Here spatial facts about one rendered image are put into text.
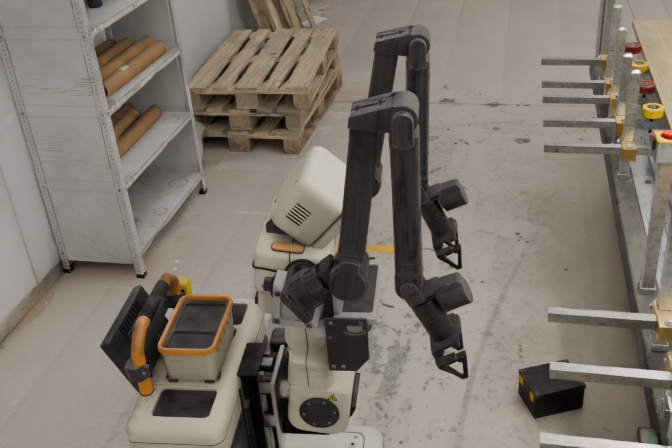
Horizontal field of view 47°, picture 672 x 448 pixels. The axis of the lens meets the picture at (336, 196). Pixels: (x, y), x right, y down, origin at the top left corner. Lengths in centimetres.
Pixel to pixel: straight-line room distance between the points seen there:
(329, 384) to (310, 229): 45
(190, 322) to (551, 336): 180
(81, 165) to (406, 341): 169
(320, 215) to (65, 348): 218
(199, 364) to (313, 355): 29
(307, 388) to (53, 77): 212
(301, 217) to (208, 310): 54
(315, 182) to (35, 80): 222
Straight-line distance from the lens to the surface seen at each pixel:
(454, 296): 164
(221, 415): 200
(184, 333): 210
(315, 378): 200
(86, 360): 361
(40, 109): 378
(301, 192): 170
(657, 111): 329
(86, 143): 374
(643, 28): 428
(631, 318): 225
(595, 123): 331
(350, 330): 185
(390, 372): 325
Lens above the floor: 218
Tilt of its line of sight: 29 degrees down
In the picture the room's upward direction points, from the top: 5 degrees counter-clockwise
